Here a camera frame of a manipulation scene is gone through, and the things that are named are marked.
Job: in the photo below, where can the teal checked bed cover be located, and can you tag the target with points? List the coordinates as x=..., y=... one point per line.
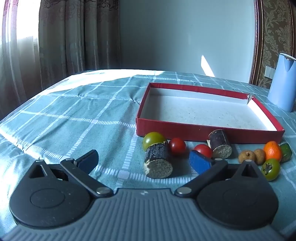
x=69, y=115

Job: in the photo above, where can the dark wooden frame trim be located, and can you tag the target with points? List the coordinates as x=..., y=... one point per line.
x=256, y=41

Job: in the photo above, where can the brown patterned curtain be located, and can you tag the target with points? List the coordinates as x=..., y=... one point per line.
x=69, y=34

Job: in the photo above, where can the large green tomato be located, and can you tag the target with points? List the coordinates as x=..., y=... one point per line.
x=151, y=139

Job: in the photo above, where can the small green tomato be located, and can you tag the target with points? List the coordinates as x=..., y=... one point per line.
x=274, y=171

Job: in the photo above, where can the red cherry tomato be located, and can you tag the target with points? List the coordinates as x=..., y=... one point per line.
x=203, y=149
x=177, y=146

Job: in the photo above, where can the wall switch plate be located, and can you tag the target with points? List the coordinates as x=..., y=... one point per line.
x=269, y=71

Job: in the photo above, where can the red cardboard box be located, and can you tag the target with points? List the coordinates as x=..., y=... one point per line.
x=185, y=129

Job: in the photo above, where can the dark sugarcane piece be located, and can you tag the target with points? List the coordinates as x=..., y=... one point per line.
x=157, y=154
x=218, y=140

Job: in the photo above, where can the brown longan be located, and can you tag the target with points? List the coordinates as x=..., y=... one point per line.
x=259, y=155
x=247, y=156

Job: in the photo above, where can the small orange tangerine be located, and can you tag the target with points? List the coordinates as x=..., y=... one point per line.
x=272, y=150

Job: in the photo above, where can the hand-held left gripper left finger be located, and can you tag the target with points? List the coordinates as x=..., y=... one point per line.
x=89, y=160

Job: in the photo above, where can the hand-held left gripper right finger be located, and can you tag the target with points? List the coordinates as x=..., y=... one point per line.
x=198, y=161

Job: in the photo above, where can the green oval fruit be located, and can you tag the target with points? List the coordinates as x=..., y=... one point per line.
x=285, y=151

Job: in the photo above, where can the light blue kettle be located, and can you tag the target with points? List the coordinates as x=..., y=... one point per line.
x=282, y=88

